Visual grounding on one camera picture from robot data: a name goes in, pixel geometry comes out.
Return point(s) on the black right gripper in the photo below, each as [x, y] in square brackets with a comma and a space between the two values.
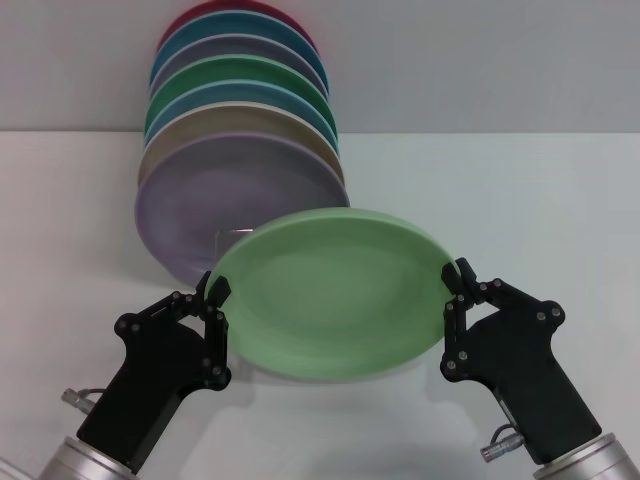
[530, 380]

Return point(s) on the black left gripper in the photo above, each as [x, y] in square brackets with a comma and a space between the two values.
[155, 375]

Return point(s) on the light green plate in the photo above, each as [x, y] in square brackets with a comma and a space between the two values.
[330, 300]

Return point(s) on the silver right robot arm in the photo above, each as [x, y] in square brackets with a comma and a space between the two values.
[600, 460]

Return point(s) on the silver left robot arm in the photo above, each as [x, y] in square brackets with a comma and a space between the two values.
[80, 460]

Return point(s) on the purple plate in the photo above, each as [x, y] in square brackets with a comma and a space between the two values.
[200, 200]

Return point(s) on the beige plate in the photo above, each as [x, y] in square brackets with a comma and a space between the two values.
[225, 120]

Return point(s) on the light blue plate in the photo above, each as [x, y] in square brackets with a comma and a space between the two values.
[235, 92]

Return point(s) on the dark green plate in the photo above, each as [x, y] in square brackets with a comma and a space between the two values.
[235, 70]

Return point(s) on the grey lilac plate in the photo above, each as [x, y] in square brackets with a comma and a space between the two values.
[235, 47]

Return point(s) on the red plate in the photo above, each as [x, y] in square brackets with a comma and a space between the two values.
[175, 22]

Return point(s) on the teal blue plate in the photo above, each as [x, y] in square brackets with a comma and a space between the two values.
[235, 25]

